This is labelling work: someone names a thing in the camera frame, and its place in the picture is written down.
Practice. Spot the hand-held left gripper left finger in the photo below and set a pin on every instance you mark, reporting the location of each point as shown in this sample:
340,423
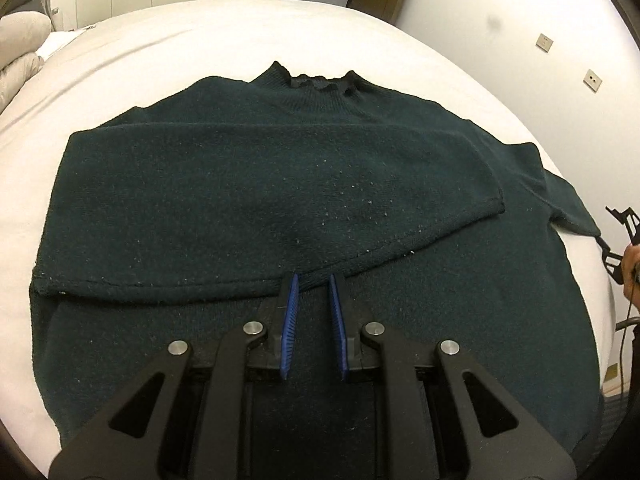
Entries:
289,327

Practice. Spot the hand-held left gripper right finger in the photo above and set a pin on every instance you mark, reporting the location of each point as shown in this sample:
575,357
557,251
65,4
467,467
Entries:
339,330

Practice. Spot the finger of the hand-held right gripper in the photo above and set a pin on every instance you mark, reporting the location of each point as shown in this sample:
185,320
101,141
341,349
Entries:
631,225
611,260

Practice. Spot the dark green knit sweater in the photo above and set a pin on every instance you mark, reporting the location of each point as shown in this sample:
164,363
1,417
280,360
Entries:
260,180

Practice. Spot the person's right hand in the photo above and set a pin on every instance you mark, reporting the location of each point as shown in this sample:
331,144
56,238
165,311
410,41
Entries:
631,272

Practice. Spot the bed with white sheet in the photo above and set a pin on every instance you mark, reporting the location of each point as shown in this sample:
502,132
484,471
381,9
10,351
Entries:
150,50

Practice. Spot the beige folded duvet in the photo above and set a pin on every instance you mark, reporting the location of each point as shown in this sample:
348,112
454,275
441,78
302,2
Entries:
20,55

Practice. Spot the wall socket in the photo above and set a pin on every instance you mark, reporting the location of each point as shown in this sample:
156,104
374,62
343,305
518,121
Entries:
543,42
593,80

